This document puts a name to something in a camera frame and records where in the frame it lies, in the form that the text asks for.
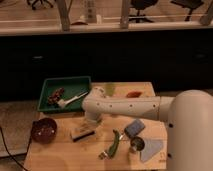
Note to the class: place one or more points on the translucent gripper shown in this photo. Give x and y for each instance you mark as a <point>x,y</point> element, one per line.
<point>90,124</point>

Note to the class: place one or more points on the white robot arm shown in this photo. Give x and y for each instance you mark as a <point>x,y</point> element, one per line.
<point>189,117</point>

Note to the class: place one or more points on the green plastic tray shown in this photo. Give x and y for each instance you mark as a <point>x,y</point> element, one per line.
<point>54,89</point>

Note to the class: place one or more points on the blue sponge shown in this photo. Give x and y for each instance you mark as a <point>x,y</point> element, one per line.
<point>134,128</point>

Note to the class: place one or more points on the dark red bowl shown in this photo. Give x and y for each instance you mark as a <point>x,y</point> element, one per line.
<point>44,130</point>

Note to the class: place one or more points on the small metal cup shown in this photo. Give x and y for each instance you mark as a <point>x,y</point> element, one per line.
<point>136,144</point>

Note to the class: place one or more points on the blue grey cloth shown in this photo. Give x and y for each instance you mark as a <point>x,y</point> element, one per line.
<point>152,147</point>

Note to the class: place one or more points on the black office chair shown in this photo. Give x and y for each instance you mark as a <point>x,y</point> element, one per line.
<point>141,5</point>

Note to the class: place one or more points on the green handled peeler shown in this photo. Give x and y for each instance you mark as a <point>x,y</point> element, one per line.
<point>111,151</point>

